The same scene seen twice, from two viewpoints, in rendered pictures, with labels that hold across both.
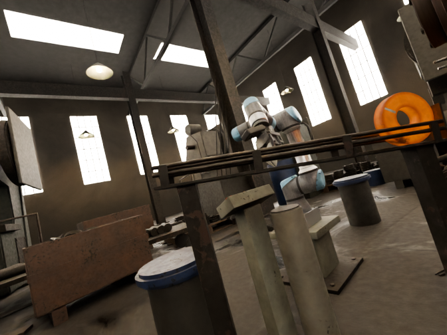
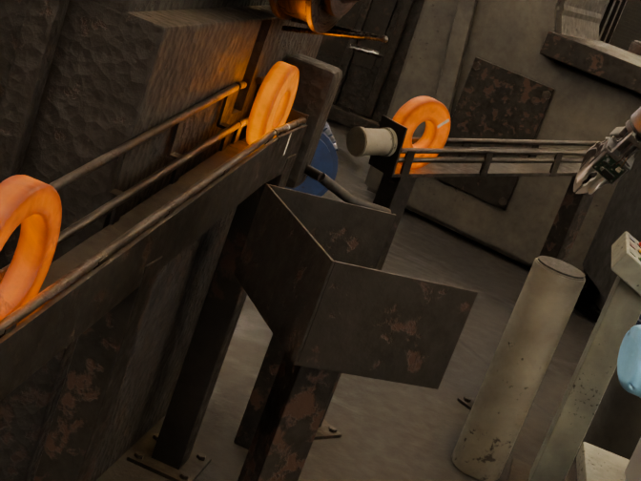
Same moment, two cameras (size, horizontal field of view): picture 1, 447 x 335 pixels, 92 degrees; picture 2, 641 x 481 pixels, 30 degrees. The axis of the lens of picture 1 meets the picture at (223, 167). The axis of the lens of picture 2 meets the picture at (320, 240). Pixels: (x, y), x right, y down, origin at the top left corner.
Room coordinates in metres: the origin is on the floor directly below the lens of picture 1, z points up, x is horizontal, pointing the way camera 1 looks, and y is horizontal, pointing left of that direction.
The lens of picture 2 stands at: (2.34, -2.32, 1.11)
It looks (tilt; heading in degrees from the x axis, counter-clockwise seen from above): 16 degrees down; 137
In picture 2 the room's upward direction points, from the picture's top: 20 degrees clockwise
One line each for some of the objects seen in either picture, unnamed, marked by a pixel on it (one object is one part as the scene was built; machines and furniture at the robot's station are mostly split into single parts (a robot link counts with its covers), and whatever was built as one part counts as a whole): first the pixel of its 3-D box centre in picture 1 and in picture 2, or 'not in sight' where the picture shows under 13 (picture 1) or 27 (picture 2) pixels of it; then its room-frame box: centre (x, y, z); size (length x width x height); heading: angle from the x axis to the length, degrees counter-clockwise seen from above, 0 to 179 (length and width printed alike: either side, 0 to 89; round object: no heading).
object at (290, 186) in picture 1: (291, 187); not in sight; (1.40, -0.39, 0.54); 0.13 x 0.12 x 0.14; 56
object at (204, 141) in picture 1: (210, 165); not in sight; (6.45, 0.35, 1.42); 1.43 x 1.22 x 2.85; 43
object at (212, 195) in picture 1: (237, 195); not in sight; (4.40, -0.11, 0.43); 1.23 x 0.93 x 0.87; 126
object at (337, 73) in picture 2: not in sight; (294, 120); (0.61, -0.86, 0.68); 0.11 x 0.08 x 0.24; 38
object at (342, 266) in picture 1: (311, 250); not in sight; (1.40, -0.39, 0.13); 0.40 x 0.40 x 0.26; 41
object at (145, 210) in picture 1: (118, 234); not in sight; (3.81, 2.10, 0.38); 1.03 x 0.83 x 0.75; 131
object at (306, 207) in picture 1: (297, 205); not in sight; (1.40, -0.39, 0.43); 0.15 x 0.15 x 0.10
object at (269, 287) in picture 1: (263, 263); (592, 373); (0.93, -0.05, 0.31); 0.24 x 0.16 x 0.62; 128
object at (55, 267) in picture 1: (90, 259); not in sight; (2.18, 1.52, 0.33); 0.93 x 0.73 x 0.66; 135
